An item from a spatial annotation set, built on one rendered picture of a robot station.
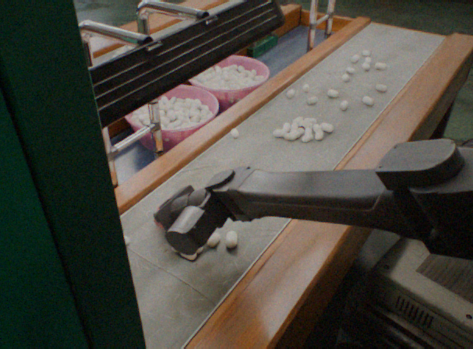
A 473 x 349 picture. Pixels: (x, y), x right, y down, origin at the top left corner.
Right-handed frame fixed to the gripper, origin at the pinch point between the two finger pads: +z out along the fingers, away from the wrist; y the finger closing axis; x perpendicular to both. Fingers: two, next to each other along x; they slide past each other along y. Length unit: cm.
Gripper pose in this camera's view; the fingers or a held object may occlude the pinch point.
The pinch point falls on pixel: (157, 221)
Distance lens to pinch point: 91.2
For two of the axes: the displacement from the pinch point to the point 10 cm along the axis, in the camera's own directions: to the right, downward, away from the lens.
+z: -6.4, 2.6, 7.2
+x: 5.4, 8.2, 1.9
